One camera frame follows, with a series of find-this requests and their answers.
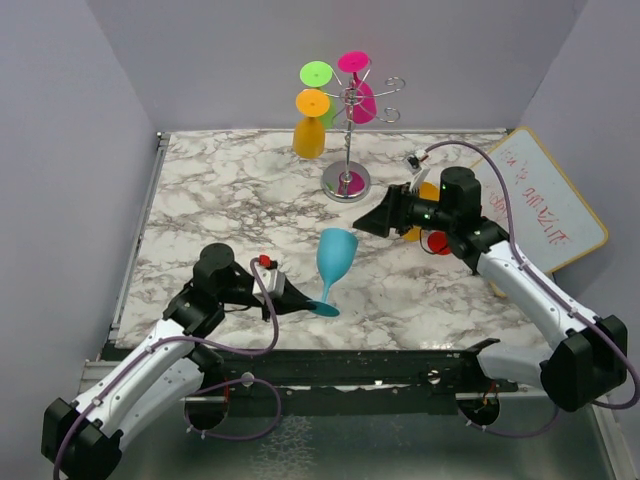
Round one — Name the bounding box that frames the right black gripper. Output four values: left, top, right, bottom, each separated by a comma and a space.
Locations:
352, 182, 455, 238

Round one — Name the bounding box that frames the blue wine glass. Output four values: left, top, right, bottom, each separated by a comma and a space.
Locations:
311, 228, 358, 317

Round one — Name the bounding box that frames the yellow wine glass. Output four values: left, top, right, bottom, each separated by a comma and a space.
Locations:
402, 181, 441, 244

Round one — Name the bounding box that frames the red wine glass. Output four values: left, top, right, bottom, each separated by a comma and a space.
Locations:
427, 231, 451, 255

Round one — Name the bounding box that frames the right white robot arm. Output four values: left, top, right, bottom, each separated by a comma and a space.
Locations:
353, 167, 627, 412

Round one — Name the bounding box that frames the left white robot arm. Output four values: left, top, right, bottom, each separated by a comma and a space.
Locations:
41, 243, 319, 479

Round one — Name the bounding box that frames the chrome wine glass rack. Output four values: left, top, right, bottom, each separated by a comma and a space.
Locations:
321, 76, 406, 203

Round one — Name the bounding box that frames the orange wine glass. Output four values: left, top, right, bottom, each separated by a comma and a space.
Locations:
292, 88, 331, 159

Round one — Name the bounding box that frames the pink wine glass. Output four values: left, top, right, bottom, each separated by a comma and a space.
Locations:
337, 50, 377, 125

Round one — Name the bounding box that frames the green wine glass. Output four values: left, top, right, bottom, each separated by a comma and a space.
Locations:
299, 60, 336, 130

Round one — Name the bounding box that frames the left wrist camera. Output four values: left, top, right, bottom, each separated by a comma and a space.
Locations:
250, 255, 286, 304

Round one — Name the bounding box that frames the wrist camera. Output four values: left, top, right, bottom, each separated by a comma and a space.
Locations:
403, 149, 431, 193
250, 255, 286, 304

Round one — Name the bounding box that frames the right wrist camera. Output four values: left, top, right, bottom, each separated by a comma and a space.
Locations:
403, 149, 431, 193

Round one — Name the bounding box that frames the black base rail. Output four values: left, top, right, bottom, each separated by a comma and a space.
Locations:
184, 350, 517, 419

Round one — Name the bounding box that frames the whiteboard with yellow frame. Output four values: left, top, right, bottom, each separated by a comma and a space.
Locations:
471, 127, 609, 275

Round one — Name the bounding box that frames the aluminium frame rail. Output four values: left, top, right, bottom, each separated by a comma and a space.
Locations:
80, 132, 171, 383

